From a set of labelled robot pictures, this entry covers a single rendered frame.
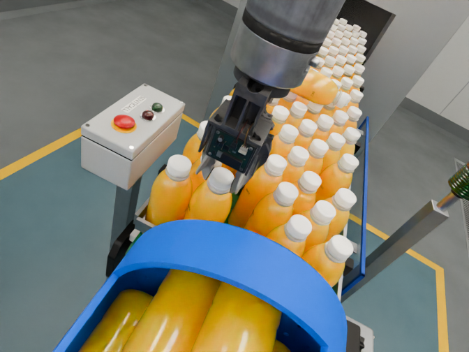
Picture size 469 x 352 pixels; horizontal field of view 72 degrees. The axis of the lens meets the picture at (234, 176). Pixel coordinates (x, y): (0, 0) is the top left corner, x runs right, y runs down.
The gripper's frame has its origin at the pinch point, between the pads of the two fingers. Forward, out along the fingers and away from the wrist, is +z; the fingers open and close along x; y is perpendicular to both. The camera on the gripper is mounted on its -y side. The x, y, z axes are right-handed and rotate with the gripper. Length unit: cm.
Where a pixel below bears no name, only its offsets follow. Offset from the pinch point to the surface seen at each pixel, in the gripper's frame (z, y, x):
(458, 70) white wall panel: 46, -391, 162
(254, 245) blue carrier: -10.9, 18.5, 7.3
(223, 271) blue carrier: -10.6, 22.4, 5.6
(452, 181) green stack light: -4.7, -25.4, 41.7
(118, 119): 1.4, -2.5, -20.9
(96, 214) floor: 113, -53, -58
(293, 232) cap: 1.9, 1.9, 14.2
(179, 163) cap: 1.2, 0.3, -7.5
